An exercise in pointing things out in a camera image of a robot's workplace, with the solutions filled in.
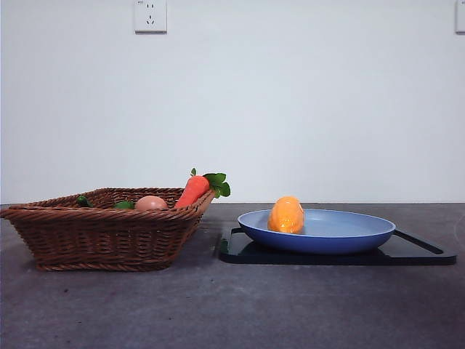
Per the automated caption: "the yellow-orange corn cob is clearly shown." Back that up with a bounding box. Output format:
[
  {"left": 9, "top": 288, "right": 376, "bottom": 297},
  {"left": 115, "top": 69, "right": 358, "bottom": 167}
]
[{"left": 267, "top": 196, "right": 305, "bottom": 233}]

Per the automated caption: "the round blue plate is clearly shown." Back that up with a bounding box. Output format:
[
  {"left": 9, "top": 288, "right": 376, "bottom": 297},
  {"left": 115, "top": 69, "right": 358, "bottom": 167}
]
[{"left": 237, "top": 209, "right": 397, "bottom": 254}]

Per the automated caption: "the brown wicker basket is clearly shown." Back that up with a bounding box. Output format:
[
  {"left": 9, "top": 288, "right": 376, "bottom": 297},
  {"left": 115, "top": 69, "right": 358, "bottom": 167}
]
[{"left": 0, "top": 187, "right": 216, "bottom": 272}]

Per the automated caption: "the orange carrot with green leaves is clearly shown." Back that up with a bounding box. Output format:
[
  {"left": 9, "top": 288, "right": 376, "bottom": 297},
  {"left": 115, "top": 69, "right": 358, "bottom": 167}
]
[{"left": 174, "top": 167, "right": 232, "bottom": 209}]

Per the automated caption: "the brown egg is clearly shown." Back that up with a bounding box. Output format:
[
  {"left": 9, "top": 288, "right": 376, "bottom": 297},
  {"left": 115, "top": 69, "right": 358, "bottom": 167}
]
[{"left": 134, "top": 195, "right": 169, "bottom": 211}]

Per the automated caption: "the black rectangular tray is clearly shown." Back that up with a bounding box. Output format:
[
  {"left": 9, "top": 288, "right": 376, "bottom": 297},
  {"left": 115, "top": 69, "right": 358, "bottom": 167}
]
[{"left": 219, "top": 227, "right": 458, "bottom": 266}]

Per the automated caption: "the white wall power outlet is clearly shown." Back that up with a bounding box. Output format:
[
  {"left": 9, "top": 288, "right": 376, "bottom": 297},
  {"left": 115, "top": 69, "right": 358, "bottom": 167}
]
[{"left": 134, "top": 0, "right": 168, "bottom": 35}]

